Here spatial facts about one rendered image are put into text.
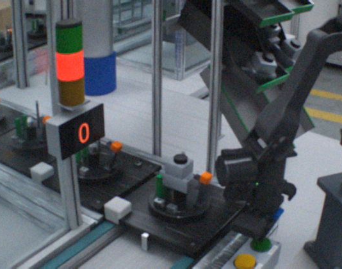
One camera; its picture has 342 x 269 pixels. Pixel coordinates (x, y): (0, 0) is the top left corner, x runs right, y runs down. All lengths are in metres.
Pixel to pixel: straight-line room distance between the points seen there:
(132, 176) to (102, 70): 0.78
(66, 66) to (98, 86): 1.08
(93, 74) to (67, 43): 1.08
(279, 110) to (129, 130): 0.90
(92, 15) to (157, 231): 1.04
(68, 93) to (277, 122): 0.37
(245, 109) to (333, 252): 0.44
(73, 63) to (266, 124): 0.35
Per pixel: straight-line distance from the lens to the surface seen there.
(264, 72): 1.21
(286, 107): 0.91
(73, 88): 0.94
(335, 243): 1.14
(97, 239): 1.13
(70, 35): 0.91
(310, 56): 0.90
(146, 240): 1.10
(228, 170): 0.92
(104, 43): 1.96
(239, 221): 0.96
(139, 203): 1.18
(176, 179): 1.11
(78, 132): 0.97
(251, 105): 1.36
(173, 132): 1.73
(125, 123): 1.79
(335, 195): 1.10
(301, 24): 5.12
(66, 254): 1.09
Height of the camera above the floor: 1.64
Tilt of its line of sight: 27 degrees down
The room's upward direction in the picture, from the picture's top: 1 degrees clockwise
